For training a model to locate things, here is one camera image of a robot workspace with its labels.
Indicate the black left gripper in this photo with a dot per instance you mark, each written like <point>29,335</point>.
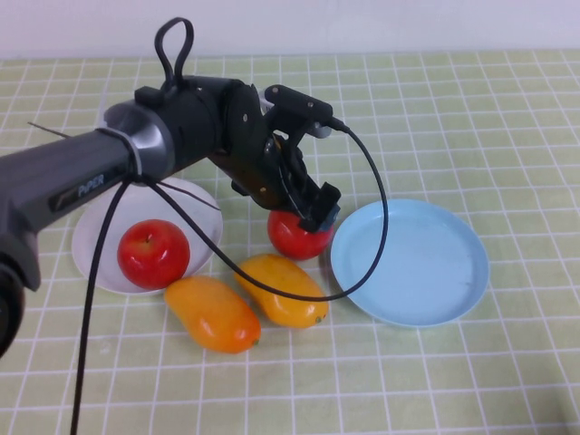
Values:
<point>276,176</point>

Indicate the red apple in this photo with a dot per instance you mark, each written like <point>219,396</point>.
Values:
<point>154,256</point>
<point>290,241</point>

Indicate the yellow mango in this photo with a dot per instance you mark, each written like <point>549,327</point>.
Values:
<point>283,312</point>

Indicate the orange mango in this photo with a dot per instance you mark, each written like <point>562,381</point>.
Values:
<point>213,317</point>

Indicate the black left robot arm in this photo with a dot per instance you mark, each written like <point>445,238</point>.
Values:
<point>68,167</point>

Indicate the light blue round plate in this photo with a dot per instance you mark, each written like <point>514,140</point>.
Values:
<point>417,272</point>

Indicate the white round plate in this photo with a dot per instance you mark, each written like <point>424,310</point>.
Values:
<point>103,272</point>

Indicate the green checked tablecloth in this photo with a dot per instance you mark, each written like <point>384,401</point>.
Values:
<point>453,136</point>

